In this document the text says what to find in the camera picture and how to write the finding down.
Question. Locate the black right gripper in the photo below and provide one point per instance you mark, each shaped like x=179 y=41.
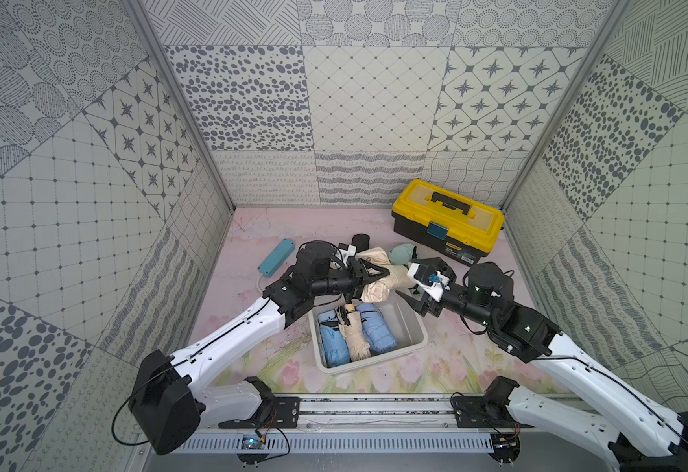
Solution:
x=421 y=308

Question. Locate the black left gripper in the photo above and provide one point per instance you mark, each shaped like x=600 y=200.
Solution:
x=359 y=278

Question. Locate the mint green umbrella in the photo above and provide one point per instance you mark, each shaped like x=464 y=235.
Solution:
x=403 y=254

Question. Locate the white plastic storage box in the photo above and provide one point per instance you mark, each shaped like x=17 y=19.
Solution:
x=391 y=329

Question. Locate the beige umbrella wooden handle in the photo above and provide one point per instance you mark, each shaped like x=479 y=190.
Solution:
x=351 y=328

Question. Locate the small light blue umbrella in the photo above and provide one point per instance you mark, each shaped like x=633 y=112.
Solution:
x=377 y=333

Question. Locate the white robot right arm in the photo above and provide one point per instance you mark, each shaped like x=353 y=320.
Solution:
x=627 y=429

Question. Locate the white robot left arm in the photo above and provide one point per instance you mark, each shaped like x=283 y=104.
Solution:
x=173 y=394

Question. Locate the black folded umbrella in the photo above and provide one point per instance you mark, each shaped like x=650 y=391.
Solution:
x=361 y=242

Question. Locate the yellow black tool box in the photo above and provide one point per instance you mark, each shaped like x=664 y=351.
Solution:
x=454 y=226

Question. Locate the teal power strip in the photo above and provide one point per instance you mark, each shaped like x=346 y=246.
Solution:
x=276 y=258

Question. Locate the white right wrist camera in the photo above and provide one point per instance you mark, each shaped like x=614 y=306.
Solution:
x=434 y=287

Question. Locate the aluminium rail with mounts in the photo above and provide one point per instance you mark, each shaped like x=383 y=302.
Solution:
x=401 y=424

